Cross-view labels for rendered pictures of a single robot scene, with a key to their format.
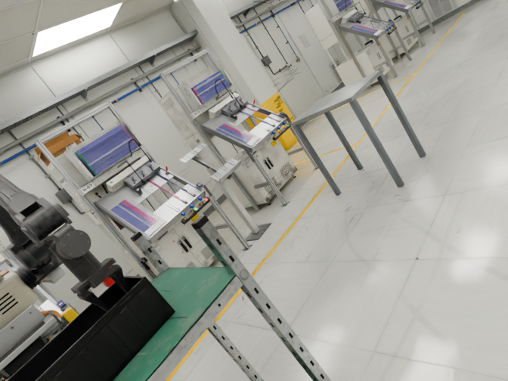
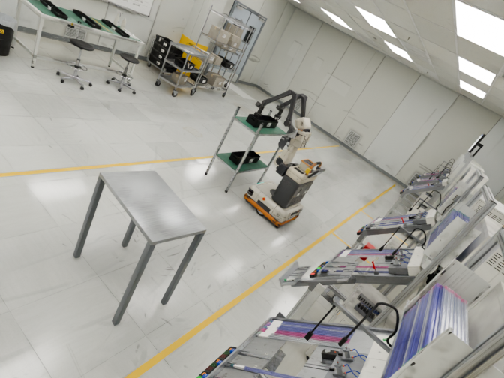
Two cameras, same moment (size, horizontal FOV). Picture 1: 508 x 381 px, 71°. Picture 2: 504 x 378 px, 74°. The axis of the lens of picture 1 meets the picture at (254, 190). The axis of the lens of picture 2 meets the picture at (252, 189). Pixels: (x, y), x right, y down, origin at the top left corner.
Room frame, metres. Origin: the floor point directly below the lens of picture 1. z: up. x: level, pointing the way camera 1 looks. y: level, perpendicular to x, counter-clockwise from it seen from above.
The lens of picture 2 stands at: (4.81, -1.48, 2.13)
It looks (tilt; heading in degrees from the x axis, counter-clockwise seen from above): 25 degrees down; 149
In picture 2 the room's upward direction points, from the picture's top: 30 degrees clockwise
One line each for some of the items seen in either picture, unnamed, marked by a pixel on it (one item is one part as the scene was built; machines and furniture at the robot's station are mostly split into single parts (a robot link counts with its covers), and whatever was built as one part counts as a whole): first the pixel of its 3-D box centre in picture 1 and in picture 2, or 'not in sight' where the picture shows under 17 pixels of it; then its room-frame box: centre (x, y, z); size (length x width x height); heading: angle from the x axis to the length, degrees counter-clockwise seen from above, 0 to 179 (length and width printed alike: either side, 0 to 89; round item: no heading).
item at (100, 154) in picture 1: (107, 150); (448, 233); (3.49, 0.91, 1.52); 0.51 x 0.13 x 0.27; 126
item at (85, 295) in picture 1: (102, 294); not in sight; (0.79, 0.43, 1.08); 0.07 x 0.07 x 0.09; 36
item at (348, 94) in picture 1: (356, 138); (136, 242); (2.88, -0.97, 0.40); 0.70 x 0.45 x 0.80; 29
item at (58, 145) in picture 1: (69, 139); not in sight; (3.67, 1.18, 1.82); 0.68 x 0.30 x 0.20; 126
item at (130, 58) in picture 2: not in sight; (125, 72); (-1.57, -1.13, 0.28); 0.54 x 0.52 x 0.57; 59
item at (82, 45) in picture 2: not in sight; (79, 64); (-0.98, -1.81, 0.31); 0.52 x 0.49 x 0.62; 126
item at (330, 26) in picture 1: (348, 36); not in sight; (6.51, -3.00, 0.95); 1.36 x 0.82 x 1.90; 36
